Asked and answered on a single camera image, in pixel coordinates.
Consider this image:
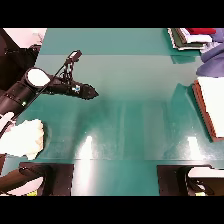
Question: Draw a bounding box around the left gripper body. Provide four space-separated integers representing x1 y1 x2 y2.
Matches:
69 82 100 101

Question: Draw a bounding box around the dark green garment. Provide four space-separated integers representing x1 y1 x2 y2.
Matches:
167 28 205 52

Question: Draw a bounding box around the brown garment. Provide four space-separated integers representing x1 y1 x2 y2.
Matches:
191 79 224 144

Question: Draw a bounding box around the large white folded garment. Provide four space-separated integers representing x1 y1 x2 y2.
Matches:
197 76 224 139

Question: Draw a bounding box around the red garment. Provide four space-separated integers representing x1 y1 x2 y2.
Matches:
185 28 217 36

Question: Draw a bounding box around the lavender garment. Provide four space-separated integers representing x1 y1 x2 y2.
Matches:
200 28 224 55

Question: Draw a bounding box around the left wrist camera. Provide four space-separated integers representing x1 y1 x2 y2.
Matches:
63 49 84 84

